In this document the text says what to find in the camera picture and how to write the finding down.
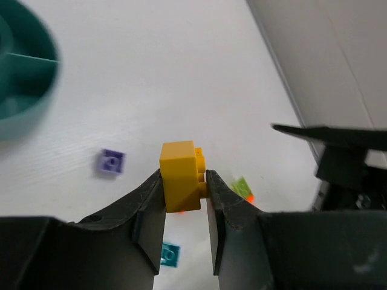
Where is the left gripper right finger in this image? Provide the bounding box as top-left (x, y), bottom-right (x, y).
top-left (206, 170), bottom-right (386, 289)

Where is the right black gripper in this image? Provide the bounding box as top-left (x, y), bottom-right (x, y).
top-left (272, 124), bottom-right (386, 211)

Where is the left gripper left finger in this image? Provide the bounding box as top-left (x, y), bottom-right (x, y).
top-left (1, 172), bottom-right (166, 289)

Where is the small purple lego brick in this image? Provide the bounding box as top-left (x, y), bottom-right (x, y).
top-left (96, 149), bottom-right (126, 175)

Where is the yellow lego brick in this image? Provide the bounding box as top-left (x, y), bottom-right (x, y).
top-left (159, 141), bottom-right (207, 213)

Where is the teal square lego brick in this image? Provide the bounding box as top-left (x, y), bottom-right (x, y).
top-left (160, 242), bottom-right (181, 268)

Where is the orange round lego piece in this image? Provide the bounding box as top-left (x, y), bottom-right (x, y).
top-left (246, 194), bottom-right (255, 205)

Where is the light green lego brick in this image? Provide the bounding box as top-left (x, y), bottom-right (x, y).
top-left (230, 176), bottom-right (252, 199)

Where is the teal round divided container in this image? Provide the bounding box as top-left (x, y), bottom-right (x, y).
top-left (1, 1), bottom-right (60, 141)

